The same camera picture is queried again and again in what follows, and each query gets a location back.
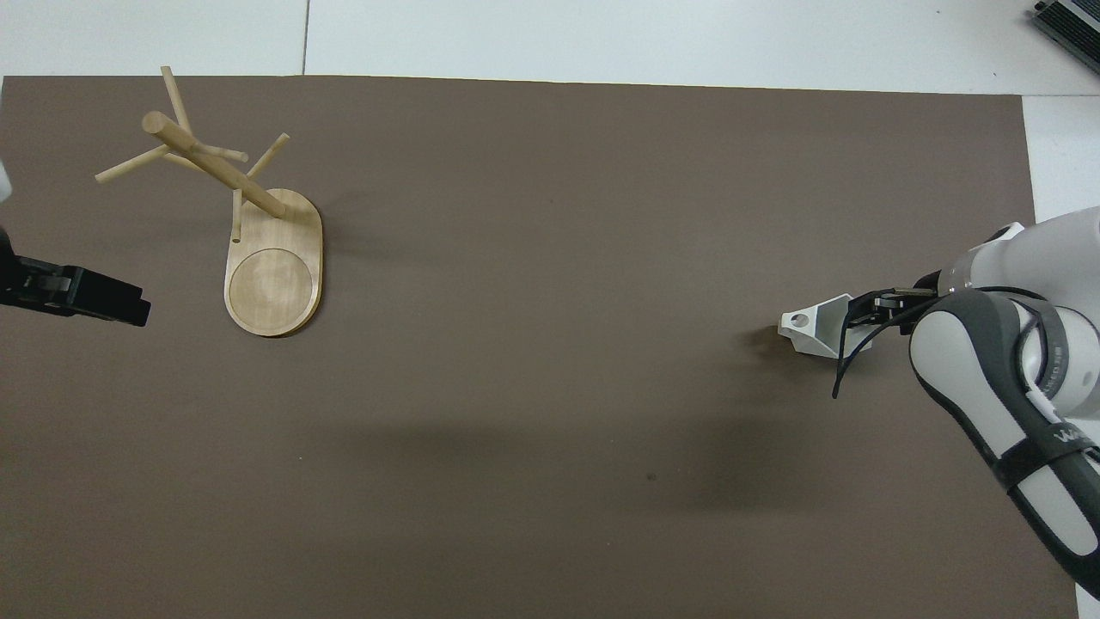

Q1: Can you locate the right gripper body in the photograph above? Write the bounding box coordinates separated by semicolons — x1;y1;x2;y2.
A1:
895;271;944;303

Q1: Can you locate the wooden cup rack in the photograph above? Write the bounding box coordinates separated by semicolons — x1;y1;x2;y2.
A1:
95;66;324;338

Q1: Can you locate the black stand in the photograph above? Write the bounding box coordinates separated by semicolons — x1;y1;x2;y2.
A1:
1031;0;1100;66

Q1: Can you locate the black cable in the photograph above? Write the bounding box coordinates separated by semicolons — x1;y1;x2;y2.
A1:
831;286;1072;401

